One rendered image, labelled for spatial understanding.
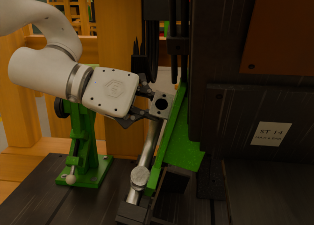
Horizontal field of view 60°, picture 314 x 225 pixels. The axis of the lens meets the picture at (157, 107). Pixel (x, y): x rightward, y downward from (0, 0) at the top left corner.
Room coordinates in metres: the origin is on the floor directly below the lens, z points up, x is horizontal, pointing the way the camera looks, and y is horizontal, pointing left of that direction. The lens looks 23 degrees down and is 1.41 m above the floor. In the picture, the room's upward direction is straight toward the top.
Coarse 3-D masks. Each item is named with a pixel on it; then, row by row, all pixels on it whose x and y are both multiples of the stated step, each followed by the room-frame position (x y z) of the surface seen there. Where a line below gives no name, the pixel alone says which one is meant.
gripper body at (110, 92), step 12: (96, 72) 0.55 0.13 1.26; (108, 72) 0.56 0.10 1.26; (120, 72) 0.56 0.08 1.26; (84, 84) 0.52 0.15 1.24; (96, 84) 0.53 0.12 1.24; (108, 84) 0.53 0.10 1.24; (120, 84) 0.54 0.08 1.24; (132, 84) 0.54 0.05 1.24; (84, 96) 0.52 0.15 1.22; (96, 96) 0.51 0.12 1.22; (108, 96) 0.52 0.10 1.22; (120, 96) 0.52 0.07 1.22; (132, 96) 0.52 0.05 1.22; (96, 108) 0.51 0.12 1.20; (108, 108) 0.50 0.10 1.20; (120, 108) 0.50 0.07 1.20
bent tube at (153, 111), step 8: (160, 96) 0.53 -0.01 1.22; (168, 96) 0.53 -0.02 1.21; (152, 104) 0.51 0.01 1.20; (160, 104) 0.55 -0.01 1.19; (168, 104) 0.52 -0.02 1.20; (152, 112) 0.50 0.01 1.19; (160, 112) 0.51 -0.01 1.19; (168, 112) 0.50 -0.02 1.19; (152, 128) 0.58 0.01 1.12; (160, 128) 0.58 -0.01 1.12; (152, 136) 0.58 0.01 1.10; (144, 144) 0.58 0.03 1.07; (152, 144) 0.57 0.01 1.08; (144, 152) 0.56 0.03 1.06; (152, 152) 0.56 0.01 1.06; (144, 160) 0.54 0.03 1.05; (136, 192) 0.49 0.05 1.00; (128, 200) 0.48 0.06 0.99; (136, 200) 0.48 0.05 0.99
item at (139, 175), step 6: (138, 168) 0.44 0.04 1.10; (144, 168) 0.44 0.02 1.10; (132, 174) 0.43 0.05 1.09; (138, 174) 0.43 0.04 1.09; (144, 174) 0.44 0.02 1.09; (132, 180) 0.43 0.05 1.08; (138, 180) 0.43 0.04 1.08; (144, 180) 0.43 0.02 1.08; (132, 186) 0.47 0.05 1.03; (138, 186) 0.44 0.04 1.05; (144, 186) 0.46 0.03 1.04
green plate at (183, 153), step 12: (180, 84) 0.43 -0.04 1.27; (180, 96) 0.42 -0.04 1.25; (180, 108) 0.43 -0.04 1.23; (168, 120) 0.45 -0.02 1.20; (180, 120) 0.43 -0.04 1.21; (168, 132) 0.42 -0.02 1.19; (180, 132) 0.43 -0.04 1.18; (168, 144) 0.44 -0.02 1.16; (180, 144) 0.43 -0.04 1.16; (192, 144) 0.43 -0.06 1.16; (156, 156) 0.50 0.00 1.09; (168, 156) 0.44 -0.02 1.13; (180, 156) 0.43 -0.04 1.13; (192, 156) 0.43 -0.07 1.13; (192, 168) 0.43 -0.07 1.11
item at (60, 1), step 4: (48, 0) 10.05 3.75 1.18; (52, 0) 10.48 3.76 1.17; (60, 0) 10.10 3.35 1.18; (88, 0) 9.95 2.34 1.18; (92, 0) 9.97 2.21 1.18; (52, 4) 10.00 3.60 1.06; (56, 4) 9.99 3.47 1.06; (60, 4) 9.98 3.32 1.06; (72, 4) 9.95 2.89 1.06; (76, 4) 9.94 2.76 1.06; (88, 4) 9.91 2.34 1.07; (72, 8) 10.07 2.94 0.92; (76, 8) 10.10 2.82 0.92; (64, 12) 10.35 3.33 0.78; (72, 12) 10.07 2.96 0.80; (76, 12) 10.06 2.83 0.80; (72, 16) 9.95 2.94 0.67; (76, 16) 9.94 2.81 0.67; (76, 28) 10.04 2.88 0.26; (92, 28) 9.95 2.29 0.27; (92, 32) 9.95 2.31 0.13; (96, 32) 10.38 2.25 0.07
